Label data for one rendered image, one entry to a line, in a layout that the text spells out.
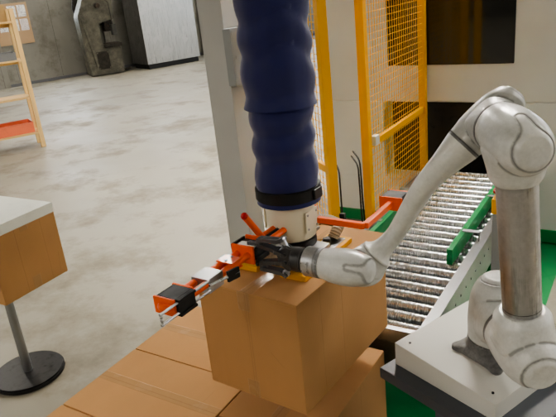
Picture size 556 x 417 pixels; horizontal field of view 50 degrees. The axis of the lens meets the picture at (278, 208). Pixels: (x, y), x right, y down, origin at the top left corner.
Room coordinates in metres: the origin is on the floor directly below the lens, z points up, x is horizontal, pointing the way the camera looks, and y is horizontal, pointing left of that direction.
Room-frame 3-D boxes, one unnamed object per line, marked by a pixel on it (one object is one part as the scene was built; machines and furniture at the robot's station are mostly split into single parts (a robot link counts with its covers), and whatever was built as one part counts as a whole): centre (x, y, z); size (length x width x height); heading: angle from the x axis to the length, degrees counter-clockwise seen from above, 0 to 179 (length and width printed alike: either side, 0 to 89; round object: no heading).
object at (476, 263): (3.02, -1.15, 0.50); 2.31 x 0.05 x 0.19; 147
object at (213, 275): (1.54, 0.22, 1.19); 0.07 x 0.07 x 0.04; 56
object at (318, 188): (1.93, -0.04, 1.31); 0.23 x 0.23 x 0.04
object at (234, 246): (1.72, 0.10, 1.20); 0.10 x 0.08 x 0.06; 56
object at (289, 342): (1.92, -0.04, 0.87); 0.60 x 0.40 x 0.40; 143
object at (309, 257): (1.58, -0.09, 1.20); 0.09 x 0.06 x 0.09; 147
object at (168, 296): (1.44, 0.30, 1.20); 0.08 x 0.07 x 0.05; 146
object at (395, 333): (2.22, -0.24, 0.58); 0.70 x 0.03 x 0.06; 57
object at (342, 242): (1.87, -0.12, 1.09); 0.34 x 0.10 x 0.05; 146
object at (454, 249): (3.35, -1.30, 0.60); 1.60 x 0.11 x 0.09; 147
